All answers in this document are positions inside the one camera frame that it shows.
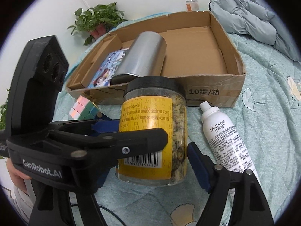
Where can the small cardboard divider tray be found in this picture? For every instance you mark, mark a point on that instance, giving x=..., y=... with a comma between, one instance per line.
x=86, y=70

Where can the person's left hand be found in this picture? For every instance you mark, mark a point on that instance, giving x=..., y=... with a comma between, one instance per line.
x=17, y=177

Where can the large cardboard box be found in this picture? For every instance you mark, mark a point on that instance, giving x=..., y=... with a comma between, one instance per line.
x=199, y=55

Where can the silver metal can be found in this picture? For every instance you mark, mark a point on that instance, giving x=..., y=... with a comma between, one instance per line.
x=145, y=57

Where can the small orange label jar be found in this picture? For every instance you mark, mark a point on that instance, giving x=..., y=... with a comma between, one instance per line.
x=192, y=5

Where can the pastel rubiks cube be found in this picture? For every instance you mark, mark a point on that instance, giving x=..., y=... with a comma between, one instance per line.
x=83, y=109

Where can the white spray bottle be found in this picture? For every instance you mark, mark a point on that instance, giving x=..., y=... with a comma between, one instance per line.
x=225, y=142

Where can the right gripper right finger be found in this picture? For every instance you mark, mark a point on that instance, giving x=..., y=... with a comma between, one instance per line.
x=250, y=206

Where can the light blue puffer jacket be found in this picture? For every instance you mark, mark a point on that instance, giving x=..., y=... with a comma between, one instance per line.
x=257, y=19

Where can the green leafy plant left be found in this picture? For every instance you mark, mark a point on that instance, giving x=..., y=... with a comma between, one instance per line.
x=3, y=110

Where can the potted plant red pot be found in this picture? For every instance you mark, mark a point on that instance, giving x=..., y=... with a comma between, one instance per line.
x=106, y=16

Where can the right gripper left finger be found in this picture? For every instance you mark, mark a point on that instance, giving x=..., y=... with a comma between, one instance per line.
x=52, y=206

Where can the yellow label glass jar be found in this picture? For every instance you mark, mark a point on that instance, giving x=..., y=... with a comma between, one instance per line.
x=154, y=115

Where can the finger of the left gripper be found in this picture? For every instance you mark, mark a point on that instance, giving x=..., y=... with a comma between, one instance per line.
x=105, y=150
x=90, y=127

